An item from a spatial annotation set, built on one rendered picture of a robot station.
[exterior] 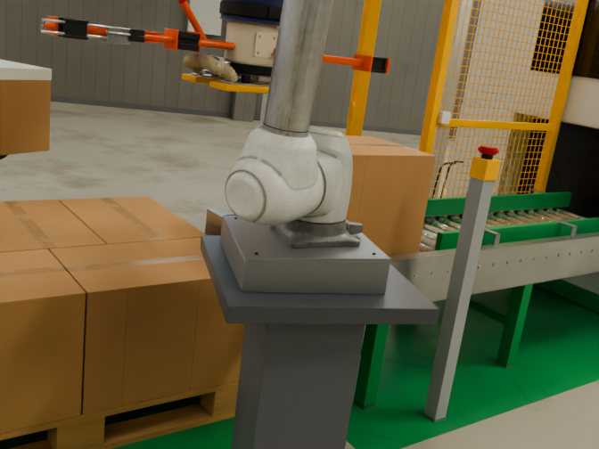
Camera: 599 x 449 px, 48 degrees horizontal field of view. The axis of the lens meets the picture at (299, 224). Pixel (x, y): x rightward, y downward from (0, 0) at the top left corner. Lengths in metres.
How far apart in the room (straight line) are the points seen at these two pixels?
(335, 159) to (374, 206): 0.91
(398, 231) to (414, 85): 8.79
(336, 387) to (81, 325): 0.77
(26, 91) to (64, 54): 6.87
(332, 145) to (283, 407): 0.66
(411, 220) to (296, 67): 1.33
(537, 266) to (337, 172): 1.69
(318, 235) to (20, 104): 2.10
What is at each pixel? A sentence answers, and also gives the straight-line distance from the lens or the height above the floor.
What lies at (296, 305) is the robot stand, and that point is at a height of 0.75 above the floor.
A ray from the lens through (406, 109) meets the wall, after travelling 11.27.
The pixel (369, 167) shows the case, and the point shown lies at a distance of 2.39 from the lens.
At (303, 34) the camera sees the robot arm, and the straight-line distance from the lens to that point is 1.38.
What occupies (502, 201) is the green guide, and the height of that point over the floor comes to 0.61.
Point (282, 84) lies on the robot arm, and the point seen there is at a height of 1.22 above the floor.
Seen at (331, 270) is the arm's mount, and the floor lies 0.81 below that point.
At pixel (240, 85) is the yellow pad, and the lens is 2.09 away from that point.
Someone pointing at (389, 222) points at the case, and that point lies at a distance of 2.52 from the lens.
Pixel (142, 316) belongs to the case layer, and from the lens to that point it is 2.10.
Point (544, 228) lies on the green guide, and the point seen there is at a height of 0.62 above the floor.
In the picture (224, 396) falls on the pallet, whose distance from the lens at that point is 2.39.
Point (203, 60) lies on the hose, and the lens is 2.13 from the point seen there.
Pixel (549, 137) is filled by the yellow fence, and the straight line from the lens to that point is 4.28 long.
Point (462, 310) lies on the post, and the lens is 2.48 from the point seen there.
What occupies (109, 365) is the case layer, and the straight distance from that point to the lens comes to 2.13.
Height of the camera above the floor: 1.31
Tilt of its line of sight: 16 degrees down
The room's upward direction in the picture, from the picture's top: 7 degrees clockwise
